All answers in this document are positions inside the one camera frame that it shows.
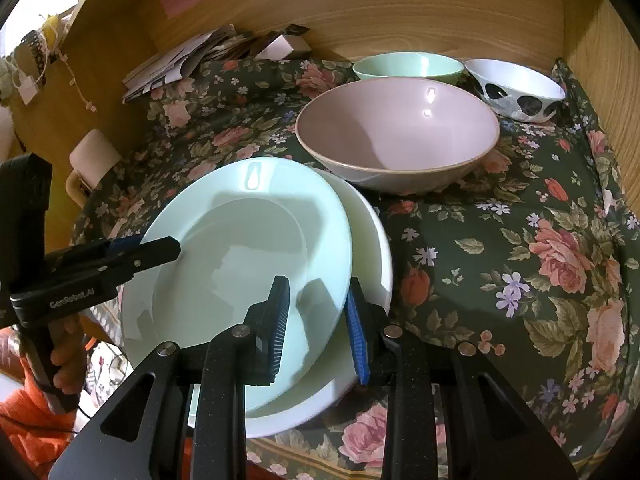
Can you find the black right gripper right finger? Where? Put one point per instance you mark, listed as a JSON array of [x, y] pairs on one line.
[[490, 431]]

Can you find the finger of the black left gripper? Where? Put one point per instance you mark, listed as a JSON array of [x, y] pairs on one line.
[[125, 244], [120, 259]]

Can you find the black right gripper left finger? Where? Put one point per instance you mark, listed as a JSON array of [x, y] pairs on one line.
[[181, 413]]

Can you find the white plate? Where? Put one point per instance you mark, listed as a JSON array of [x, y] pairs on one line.
[[275, 246]]

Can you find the mint green plate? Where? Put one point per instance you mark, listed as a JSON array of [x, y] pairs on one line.
[[238, 228]]

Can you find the left hand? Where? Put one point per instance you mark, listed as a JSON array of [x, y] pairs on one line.
[[68, 356]]

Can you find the white mug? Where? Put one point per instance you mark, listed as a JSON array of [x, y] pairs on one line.
[[93, 157]]

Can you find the orange left sleeve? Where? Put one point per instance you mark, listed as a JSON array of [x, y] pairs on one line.
[[38, 435]]

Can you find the hanging white tag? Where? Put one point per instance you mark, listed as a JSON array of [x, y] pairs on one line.
[[27, 87]]

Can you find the floral green cloth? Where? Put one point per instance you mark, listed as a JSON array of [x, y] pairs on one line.
[[534, 257]]

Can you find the stack of papers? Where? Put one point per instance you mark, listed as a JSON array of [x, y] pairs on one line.
[[181, 61]]

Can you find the pink bowl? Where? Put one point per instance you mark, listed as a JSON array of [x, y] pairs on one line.
[[398, 135]]

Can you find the small white box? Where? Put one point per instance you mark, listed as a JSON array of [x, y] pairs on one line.
[[282, 45]]

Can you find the white black spotted bowl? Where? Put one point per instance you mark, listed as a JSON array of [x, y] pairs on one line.
[[515, 91]]

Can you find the mint green bowl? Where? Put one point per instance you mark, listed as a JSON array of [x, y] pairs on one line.
[[410, 64]]

